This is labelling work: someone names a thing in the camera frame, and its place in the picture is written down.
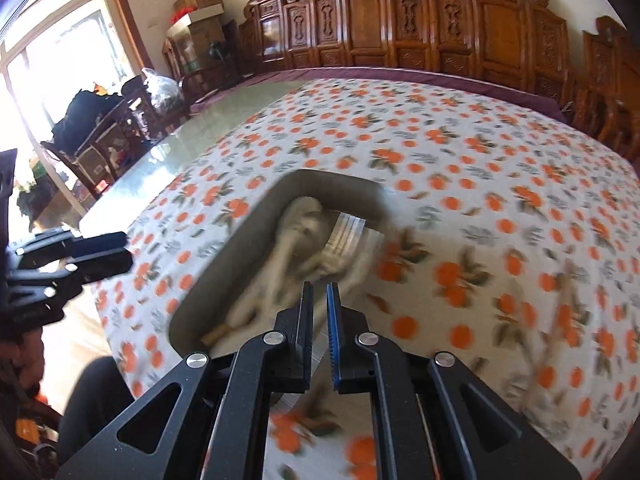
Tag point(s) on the large cardboard box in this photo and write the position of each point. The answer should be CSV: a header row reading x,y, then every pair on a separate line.
x,y
197,42

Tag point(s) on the rectangular metal tray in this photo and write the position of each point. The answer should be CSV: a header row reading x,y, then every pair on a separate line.
x,y
260,200

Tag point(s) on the purple table cloth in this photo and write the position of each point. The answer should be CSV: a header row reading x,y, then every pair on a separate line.
x,y
400,73

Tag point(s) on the black bag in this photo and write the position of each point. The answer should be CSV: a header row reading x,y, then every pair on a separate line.
x,y
90,115

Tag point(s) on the orange print tablecloth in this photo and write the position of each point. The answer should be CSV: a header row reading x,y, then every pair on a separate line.
x,y
450,160

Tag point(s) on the metal fork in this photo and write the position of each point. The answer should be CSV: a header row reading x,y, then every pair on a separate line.
x,y
350,235

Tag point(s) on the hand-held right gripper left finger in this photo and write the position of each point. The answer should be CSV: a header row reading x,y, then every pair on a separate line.
x,y
306,325

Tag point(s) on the wooden chopstick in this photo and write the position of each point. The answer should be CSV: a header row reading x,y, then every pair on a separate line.
x,y
220,332

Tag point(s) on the dark wooden chair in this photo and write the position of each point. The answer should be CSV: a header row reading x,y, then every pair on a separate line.
x,y
100,160

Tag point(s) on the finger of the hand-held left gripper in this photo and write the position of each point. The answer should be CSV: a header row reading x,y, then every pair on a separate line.
x,y
95,245
105,264

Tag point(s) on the carved wooden sofa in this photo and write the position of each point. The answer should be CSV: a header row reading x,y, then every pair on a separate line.
x,y
607,60
272,25
365,15
500,25

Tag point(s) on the clear plastic bag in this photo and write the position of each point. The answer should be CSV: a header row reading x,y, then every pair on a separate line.
x,y
161,87

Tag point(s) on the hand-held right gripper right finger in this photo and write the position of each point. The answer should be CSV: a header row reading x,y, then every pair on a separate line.
x,y
332,332

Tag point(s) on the person's dark trousers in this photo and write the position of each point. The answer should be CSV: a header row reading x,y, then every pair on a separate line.
x,y
95,410

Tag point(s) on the wooden armchair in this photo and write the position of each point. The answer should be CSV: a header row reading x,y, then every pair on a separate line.
x,y
615,122

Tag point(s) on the wooden framed window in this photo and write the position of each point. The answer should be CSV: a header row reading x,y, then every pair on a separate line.
x,y
65,45

